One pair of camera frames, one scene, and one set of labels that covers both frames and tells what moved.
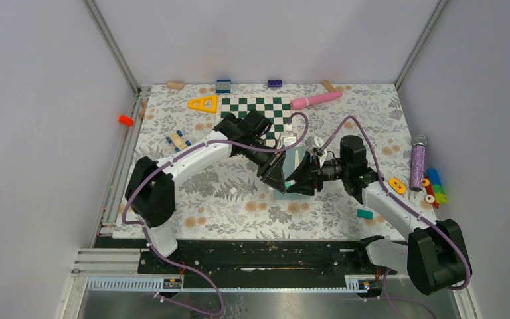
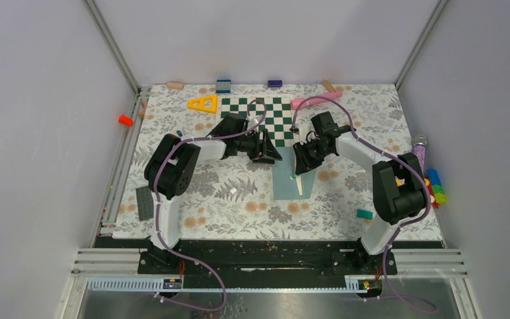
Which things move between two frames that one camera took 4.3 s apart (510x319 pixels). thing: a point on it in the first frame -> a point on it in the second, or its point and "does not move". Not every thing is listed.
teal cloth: (293, 159) does not move
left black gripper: (271, 172) -> (263, 153)
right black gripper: (309, 177) -> (303, 163)
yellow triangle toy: (208, 104) does not move
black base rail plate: (273, 259) does not move
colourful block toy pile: (436, 193) does not move
